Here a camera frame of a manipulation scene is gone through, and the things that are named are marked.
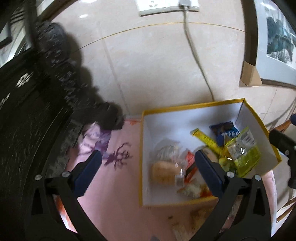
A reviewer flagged wooden armchair grey cushion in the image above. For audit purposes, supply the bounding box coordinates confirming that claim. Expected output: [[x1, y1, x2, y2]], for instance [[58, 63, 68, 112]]
[[265, 120, 296, 223]]

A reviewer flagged yellow stick snack packet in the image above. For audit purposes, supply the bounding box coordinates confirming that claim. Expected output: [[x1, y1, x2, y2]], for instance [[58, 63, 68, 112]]
[[190, 128, 223, 156]]

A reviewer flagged white double wall socket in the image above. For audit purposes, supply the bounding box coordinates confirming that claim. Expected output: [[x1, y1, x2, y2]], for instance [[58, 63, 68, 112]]
[[135, 0, 200, 16]]

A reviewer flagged framed landscape painting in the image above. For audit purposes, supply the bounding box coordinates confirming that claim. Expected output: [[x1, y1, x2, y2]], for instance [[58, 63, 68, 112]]
[[241, 1, 295, 88]]

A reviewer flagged yellow white cardboard box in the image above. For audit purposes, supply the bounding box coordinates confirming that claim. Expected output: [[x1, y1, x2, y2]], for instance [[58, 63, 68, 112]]
[[139, 99, 281, 206]]

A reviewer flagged green snack packet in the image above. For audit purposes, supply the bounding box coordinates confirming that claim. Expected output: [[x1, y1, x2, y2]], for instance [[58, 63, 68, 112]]
[[219, 127, 261, 177]]

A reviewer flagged cardboard corner protector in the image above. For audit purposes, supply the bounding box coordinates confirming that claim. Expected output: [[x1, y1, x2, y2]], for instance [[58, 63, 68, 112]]
[[240, 61, 262, 86]]

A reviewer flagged blue cookie packet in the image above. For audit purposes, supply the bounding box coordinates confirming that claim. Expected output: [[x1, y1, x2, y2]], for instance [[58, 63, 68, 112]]
[[209, 121, 240, 147]]

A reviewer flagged grey plug and cable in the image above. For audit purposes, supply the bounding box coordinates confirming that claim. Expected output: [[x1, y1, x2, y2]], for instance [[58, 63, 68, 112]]
[[178, 0, 216, 103]]

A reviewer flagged bread bun packet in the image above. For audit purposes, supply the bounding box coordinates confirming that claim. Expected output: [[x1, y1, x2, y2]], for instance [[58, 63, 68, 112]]
[[151, 160, 185, 186]]

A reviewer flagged newsprint pattern snack packet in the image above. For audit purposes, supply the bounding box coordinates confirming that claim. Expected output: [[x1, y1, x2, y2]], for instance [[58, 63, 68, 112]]
[[151, 142, 212, 199]]

